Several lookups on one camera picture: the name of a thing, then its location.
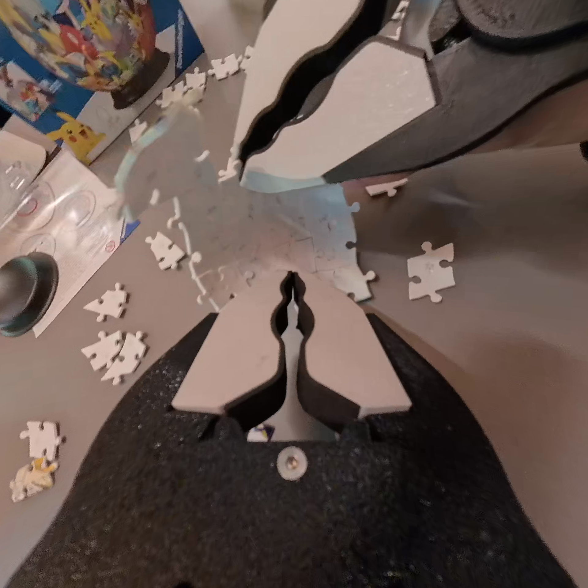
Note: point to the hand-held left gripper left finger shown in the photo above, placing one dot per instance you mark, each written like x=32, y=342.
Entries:
x=229, y=363

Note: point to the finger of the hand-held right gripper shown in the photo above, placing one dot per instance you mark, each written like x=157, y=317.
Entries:
x=367, y=105
x=294, y=41

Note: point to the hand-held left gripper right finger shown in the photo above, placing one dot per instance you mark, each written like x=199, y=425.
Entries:
x=349, y=363

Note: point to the white puzzle pieces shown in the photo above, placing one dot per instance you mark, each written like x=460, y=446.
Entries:
x=432, y=273

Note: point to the assembled curved puzzle ball section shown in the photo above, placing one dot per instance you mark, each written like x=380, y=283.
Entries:
x=285, y=229

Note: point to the black round ball stand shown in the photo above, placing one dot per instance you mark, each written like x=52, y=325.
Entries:
x=27, y=294

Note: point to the blue puzzle box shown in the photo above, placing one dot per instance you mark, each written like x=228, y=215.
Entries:
x=69, y=46

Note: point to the yellow printed puzzle piece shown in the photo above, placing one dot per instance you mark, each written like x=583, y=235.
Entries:
x=32, y=482

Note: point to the white printed instruction leaflet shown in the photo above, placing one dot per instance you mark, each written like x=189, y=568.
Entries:
x=87, y=239

